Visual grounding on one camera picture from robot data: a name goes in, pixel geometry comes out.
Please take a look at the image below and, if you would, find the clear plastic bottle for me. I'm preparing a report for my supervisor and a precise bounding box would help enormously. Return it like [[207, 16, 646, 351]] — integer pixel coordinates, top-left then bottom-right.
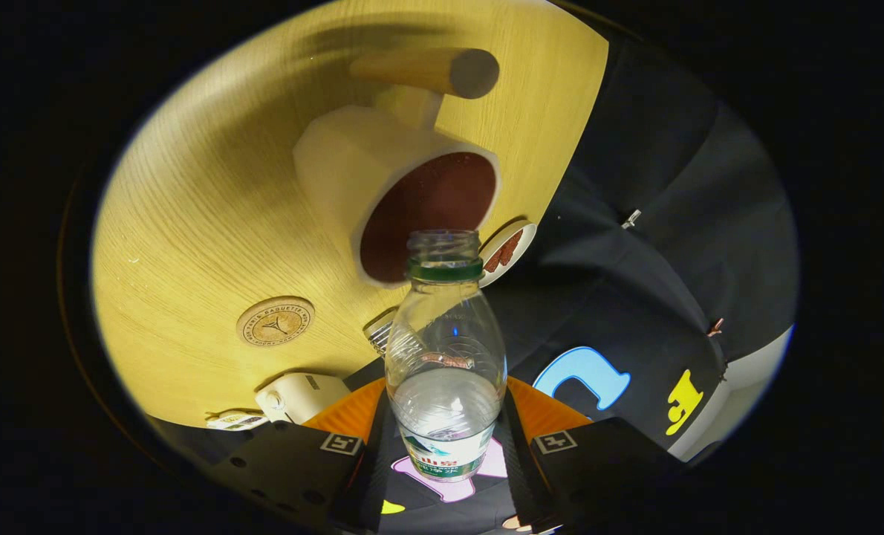
[[386, 229, 508, 482]]

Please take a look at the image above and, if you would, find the white divided bean dish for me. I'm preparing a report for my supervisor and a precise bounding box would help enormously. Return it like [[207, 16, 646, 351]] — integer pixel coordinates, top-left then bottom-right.
[[206, 410, 268, 432]]

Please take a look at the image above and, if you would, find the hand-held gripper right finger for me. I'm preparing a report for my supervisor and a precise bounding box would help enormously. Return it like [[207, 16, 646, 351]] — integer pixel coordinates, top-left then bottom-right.
[[498, 375, 688, 533]]

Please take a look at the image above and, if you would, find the cream cup with wooden handle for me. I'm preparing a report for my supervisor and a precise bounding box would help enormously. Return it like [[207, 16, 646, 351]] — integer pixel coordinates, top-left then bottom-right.
[[293, 48, 501, 288]]

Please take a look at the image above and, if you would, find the round cork coaster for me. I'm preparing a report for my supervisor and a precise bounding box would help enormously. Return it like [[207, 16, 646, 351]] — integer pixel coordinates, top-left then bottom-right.
[[235, 296, 316, 348]]

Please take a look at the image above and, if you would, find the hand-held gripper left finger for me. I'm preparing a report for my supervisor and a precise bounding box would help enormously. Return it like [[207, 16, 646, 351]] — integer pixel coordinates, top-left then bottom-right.
[[212, 377, 398, 533]]

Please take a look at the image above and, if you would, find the brown sausage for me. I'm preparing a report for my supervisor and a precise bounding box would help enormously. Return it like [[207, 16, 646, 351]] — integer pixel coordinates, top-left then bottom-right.
[[484, 229, 524, 273]]

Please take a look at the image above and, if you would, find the black backdrop cloth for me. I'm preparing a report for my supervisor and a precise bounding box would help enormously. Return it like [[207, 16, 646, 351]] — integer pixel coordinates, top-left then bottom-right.
[[149, 33, 799, 534]]

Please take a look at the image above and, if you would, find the white toaster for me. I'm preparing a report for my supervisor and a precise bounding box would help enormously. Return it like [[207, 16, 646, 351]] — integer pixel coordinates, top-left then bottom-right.
[[255, 373, 352, 424]]

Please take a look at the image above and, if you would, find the round white plate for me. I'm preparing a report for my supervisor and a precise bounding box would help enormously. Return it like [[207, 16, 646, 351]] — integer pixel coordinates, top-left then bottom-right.
[[479, 219, 538, 288]]

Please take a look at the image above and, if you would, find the wire mesh holder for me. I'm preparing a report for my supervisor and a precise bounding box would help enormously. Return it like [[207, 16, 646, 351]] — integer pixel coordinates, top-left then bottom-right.
[[363, 308, 402, 356]]

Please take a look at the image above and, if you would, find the wooden table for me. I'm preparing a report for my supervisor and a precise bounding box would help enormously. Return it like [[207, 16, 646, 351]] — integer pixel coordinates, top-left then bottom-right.
[[90, 0, 611, 430]]

